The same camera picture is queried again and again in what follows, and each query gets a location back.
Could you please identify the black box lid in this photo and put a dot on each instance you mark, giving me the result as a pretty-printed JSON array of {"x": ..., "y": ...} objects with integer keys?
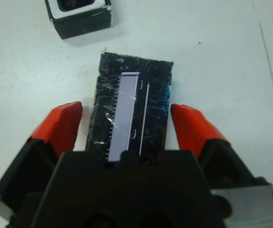
[{"x": 150, "y": 95}]

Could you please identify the camera box base white inside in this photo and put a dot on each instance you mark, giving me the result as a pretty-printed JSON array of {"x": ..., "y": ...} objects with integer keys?
[{"x": 84, "y": 26}]

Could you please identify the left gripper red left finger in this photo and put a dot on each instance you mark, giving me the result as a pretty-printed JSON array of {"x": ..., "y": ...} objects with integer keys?
[{"x": 55, "y": 128}]

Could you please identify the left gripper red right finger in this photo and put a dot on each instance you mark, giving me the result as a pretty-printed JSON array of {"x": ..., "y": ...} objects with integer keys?
[{"x": 193, "y": 128}]

